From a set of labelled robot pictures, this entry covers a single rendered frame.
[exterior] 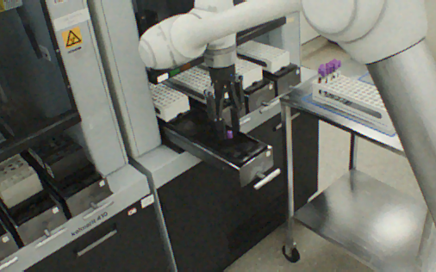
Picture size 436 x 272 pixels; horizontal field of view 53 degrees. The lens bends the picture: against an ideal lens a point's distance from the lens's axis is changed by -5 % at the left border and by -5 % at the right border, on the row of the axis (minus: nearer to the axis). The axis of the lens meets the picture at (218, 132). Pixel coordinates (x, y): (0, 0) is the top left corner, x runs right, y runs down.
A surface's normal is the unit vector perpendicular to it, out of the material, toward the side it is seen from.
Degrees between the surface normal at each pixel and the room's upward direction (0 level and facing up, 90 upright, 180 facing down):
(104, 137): 90
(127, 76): 90
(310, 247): 0
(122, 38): 90
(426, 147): 80
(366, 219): 0
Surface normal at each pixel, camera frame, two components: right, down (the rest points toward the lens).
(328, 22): -0.76, 0.29
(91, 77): 0.67, 0.34
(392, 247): -0.11, -0.83
